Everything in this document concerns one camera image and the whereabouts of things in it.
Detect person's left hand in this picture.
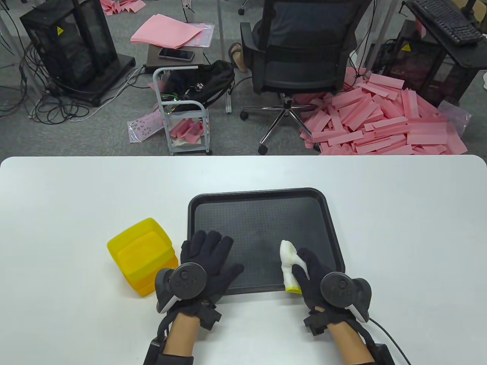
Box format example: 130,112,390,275
179,230,244,317

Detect person's right hand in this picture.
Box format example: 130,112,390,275
291,248,366,324

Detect black and white controller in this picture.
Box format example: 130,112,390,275
155,263,208,314
321,271,372,324

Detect white yellow-edged dish cloth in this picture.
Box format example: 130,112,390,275
280,240,307,294

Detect yellow plastic food container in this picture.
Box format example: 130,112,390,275
131,262,179,297
107,217,172,280
120,245,178,289

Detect person's left forearm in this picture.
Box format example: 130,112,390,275
165,313,201,358

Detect person's right forearm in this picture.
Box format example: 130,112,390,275
326,321,376,363

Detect black plastic tray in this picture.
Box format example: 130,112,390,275
186,187,346,296

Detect black battery pack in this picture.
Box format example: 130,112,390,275
374,343,396,365
144,336,167,365

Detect white rolling cart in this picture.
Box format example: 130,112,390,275
153,65,213,156

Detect pink foam pieces in cart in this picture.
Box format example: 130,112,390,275
169,118,204,145

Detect patterned plastic bag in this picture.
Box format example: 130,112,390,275
127,110,165,144

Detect pile of pink foam strips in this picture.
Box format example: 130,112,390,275
293,67,469,156

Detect black backpack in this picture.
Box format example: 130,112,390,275
162,60,236,113

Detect white desk leg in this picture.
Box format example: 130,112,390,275
217,0,232,114

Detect black mesh office chair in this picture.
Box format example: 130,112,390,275
239,0,373,155

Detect black smartphone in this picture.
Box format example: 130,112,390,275
158,48,195,62

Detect clear plastic bag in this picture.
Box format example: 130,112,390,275
438,101,472,137

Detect clear zip bag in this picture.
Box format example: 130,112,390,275
173,22,215,48

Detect stack of pink sheets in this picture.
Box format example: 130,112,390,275
131,14,203,50

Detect black computer cabinet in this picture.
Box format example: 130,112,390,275
382,19,476,107
20,0,136,107

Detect small heap of pink foam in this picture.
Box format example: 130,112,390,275
100,0,146,16

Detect black keyboard stand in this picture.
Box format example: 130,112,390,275
403,0,487,71

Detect black keyboard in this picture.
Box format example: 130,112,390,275
405,0,484,45

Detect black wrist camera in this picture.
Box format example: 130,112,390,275
303,309,330,336
197,302,223,330

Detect black cable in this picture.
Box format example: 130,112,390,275
370,319,412,365

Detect tangle of floor cables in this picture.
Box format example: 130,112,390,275
0,38,153,124

